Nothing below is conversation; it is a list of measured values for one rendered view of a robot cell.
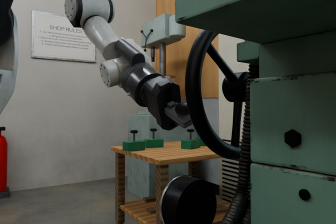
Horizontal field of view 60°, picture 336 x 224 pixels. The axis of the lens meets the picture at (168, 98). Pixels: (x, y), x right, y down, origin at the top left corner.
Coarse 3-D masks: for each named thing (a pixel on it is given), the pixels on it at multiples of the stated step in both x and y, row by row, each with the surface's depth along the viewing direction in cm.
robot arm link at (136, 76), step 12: (132, 72) 66; (144, 72) 64; (156, 72) 65; (132, 84) 64; (144, 84) 61; (156, 84) 58; (168, 84) 57; (132, 96) 65; (144, 96) 63; (156, 96) 57; (168, 96) 60; (156, 108) 60; (156, 120) 63; (168, 120) 62
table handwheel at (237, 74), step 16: (208, 32) 52; (192, 48) 51; (208, 48) 53; (192, 64) 50; (224, 64) 55; (192, 80) 49; (224, 80) 58; (240, 80) 56; (192, 96) 49; (224, 96) 59; (240, 96) 56; (192, 112) 50; (240, 112) 58; (208, 128) 51; (208, 144) 52; (224, 144) 54
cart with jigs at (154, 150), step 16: (128, 144) 160; (144, 144) 166; (160, 144) 176; (176, 144) 190; (192, 144) 169; (144, 160) 144; (160, 160) 133; (176, 160) 138; (192, 160) 144; (160, 176) 136; (192, 176) 207; (160, 192) 135; (128, 208) 170; (144, 208) 170; (224, 208) 164
